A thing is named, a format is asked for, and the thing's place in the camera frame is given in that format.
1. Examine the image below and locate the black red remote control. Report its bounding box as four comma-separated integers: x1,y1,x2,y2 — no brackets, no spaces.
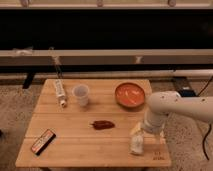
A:
31,129,56,156

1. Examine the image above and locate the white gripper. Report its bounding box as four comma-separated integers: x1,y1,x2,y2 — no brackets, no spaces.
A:
130,122,163,156

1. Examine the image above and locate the black cable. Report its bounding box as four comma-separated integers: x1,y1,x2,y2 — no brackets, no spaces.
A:
199,75,213,162

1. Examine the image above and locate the long grey rail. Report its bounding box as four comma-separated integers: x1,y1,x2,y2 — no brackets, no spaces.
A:
0,49,213,66

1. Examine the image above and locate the orange ceramic bowl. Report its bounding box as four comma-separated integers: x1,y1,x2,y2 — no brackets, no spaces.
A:
115,82,145,108

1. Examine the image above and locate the wooden table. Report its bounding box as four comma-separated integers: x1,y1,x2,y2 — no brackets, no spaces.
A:
16,79,171,168

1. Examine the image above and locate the clear plastic bottle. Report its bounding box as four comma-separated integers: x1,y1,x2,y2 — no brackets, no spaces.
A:
54,79,67,107

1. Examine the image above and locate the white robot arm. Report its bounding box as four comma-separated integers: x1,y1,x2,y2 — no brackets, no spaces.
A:
130,91,213,155

